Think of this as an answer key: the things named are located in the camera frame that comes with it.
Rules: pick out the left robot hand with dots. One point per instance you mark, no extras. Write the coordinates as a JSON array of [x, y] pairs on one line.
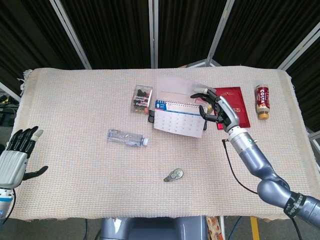
[[12, 165]]

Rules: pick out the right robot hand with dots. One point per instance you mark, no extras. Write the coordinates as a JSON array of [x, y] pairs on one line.
[[226, 112]]

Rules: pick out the white red desk calendar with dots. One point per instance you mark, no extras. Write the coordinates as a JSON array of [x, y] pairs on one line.
[[175, 122]]

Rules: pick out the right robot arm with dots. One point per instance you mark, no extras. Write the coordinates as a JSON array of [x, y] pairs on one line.
[[260, 165]]

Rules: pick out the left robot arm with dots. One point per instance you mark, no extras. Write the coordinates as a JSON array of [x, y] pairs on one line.
[[5, 205]]

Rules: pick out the red certificate booklet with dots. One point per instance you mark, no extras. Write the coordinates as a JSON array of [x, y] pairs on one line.
[[232, 100]]

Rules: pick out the Costa coffee bottle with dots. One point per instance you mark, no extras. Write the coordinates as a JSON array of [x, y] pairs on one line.
[[263, 102]]

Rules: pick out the beige woven tablecloth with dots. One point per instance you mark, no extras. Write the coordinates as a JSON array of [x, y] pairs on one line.
[[87, 175]]

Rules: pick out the clear plastic box with clips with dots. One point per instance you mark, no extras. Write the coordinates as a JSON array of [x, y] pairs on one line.
[[141, 100]]

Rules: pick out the dark folding screen panel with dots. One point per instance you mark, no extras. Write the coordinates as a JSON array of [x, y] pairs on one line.
[[27, 37], [262, 32], [185, 30], [112, 32]]

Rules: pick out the clear empty water bottle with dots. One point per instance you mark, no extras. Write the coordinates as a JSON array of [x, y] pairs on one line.
[[125, 138]]

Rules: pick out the grey robot torso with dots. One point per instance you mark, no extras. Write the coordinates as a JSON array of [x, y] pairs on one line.
[[152, 228]]

